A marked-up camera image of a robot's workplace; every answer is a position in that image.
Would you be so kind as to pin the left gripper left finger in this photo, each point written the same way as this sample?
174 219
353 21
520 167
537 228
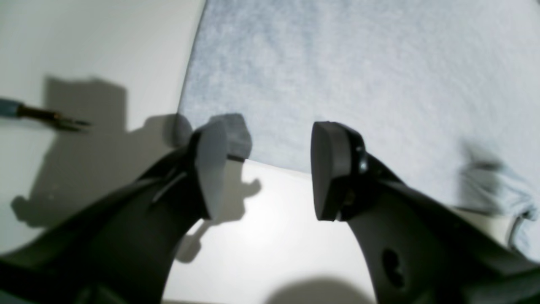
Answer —
120 249

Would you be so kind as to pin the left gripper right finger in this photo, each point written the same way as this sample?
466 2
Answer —
416 250

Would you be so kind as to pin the red handled screwdriver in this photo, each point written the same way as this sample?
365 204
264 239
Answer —
14 109

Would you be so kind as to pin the grey T-shirt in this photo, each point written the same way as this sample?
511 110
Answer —
444 92

